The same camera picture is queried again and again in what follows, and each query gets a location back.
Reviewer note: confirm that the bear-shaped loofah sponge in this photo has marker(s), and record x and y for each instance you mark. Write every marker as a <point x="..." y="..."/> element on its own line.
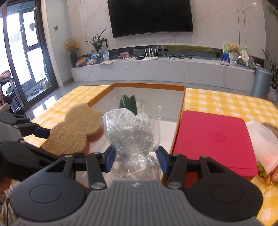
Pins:
<point x="71" y="130"/>

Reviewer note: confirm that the brown plush towel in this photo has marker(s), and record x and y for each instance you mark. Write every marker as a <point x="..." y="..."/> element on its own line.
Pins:
<point x="270" y="128"/>

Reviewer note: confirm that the black flat television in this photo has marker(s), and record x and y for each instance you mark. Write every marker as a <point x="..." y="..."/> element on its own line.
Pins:
<point x="149" y="17"/>

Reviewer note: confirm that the yellow checkered tablecloth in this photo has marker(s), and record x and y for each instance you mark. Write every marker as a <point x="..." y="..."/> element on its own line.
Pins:
<point x="217" y="102"/>

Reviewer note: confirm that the white marble media console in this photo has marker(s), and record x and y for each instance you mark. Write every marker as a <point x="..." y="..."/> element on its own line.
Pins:
<point x="152" y="71"/>

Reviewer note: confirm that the round white ornament plate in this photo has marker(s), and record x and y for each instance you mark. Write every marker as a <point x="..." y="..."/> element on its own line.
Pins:
<point x="244" y="56"/>

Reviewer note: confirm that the sliding glass door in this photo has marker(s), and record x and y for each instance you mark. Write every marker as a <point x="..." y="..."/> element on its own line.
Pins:
<point x="32" y="54"/>

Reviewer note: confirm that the cellophane bouquet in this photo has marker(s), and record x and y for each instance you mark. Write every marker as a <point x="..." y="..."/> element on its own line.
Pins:
<point x="130" y="130"/>

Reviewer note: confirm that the hanging vine plant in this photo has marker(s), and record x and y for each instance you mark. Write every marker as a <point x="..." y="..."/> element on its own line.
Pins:
<point x="273" y="10"/>

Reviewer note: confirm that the dried flowers in dark vase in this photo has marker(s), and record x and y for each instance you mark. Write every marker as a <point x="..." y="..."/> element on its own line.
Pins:
<point x="73" y="58"/>

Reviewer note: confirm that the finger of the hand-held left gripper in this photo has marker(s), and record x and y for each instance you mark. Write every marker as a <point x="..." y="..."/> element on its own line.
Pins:
<point x="43" y="132"/>
<point x="26" y="156"/>

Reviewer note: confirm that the red green soft toy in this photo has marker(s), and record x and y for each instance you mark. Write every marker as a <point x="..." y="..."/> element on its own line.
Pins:
<point x="262" y="170"/>

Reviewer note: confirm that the pink photo frame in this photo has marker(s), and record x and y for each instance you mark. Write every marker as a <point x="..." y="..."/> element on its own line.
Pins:
<point x="124" y="55"/>

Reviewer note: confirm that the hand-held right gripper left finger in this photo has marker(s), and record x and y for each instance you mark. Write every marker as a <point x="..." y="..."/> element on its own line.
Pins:
<point x="109" y="159"/>

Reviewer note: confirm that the pink basket bag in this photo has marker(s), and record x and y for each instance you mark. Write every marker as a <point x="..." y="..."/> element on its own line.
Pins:
<point x="271" y="93"/>

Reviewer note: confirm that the tall leafy floor plant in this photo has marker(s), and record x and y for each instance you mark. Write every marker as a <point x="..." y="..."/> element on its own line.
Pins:
<point x="272" y="67"/>

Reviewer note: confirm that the potted green plant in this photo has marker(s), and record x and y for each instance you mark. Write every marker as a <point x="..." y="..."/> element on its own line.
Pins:
<point x="97" y="46"/>

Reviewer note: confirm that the white router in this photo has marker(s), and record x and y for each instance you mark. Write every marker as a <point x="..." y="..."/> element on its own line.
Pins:
<point x="150" y="57"/>

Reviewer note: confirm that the grey blue trash can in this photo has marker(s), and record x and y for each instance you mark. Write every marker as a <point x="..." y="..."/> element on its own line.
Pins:
<point x="261" y="83"/>

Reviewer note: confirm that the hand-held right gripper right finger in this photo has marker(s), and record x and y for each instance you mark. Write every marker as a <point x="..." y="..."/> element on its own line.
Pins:
<point x="162" y="161"/>

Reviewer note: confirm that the white foam wrap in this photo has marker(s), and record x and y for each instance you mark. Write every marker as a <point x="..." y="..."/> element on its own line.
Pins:
<point x="258" y="141"/>

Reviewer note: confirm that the dark chair frame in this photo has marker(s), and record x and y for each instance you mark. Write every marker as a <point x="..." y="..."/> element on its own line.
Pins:
<point x="8" y="91"/>

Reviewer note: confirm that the brown round ornament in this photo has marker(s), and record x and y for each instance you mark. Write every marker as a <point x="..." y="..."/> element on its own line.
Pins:
<point x="82" y="62"/>

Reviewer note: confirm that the papers on console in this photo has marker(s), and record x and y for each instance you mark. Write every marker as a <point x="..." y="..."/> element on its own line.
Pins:
<point x="107" y="62"/>

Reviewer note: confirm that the clear plastic water bottle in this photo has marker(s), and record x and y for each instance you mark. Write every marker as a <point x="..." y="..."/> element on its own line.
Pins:
<point x="105" y="54"/>

